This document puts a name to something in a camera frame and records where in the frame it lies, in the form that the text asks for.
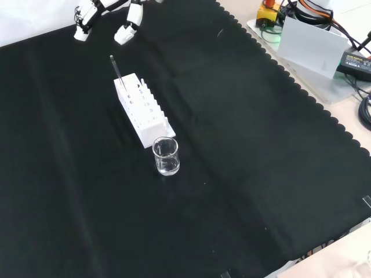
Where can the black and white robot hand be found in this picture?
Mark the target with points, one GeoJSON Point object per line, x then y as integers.
{"type": "Point", "coordinates": [134, 14]}

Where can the clear glass rod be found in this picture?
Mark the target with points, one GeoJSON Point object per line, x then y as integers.
{"type": "Point", "coordinates": [116, 71]}

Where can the white test tube rack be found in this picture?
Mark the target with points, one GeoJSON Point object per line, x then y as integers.
{"type": "Point", "coordinates": [150, 130]}

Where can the yellow stop button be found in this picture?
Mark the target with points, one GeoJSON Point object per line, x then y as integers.
{"type": "Point", "coordinates": [265, 14]}

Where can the clear glass beaker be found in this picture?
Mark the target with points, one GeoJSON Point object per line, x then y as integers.
{"type": "Point", "coordinates": [166, 169]}

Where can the black bench cloth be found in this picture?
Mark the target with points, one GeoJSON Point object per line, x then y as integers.
{"type": "Point", "coordinates": [232, 144]}

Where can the black power adapter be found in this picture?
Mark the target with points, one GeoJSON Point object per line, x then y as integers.
{"type": "Point", "coordinates": [353, 62]}

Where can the clear plastic cloth clip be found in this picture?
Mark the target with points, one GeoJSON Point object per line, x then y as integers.
{"type": "Point", "coordinates": [226, 275]}
{"type": "Point", "coordinates": [367, 201]}

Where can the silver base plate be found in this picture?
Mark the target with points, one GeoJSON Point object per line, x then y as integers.
{"type": "Point", "coordinates": [327, 89]}

